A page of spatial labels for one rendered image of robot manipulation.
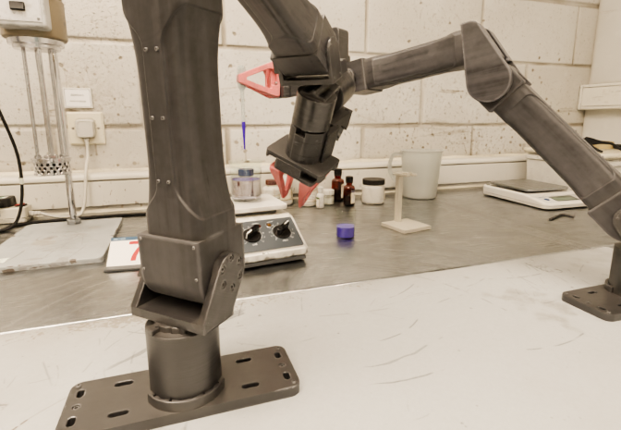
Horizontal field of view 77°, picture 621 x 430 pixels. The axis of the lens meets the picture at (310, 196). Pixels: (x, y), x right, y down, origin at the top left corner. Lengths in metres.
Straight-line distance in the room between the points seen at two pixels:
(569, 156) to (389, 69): 0.31
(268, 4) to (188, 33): 0.15
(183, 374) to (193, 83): 0.24
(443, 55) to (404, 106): 0.72
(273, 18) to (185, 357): 0.35
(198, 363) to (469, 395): 0.25
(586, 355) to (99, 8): 1.21
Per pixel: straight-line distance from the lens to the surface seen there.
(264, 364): 0.43
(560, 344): 0.55
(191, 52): 0.33
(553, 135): 0.67
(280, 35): 0.49
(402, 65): 0.74
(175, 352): 0.36
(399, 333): 0.50
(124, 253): 0.76
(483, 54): 0.67
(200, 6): 0.33
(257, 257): 0.68
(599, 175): 0.66
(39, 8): 0.87
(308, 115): 0.56
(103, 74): 1.22
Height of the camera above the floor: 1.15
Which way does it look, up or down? 11 degrees down
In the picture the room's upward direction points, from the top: straight up
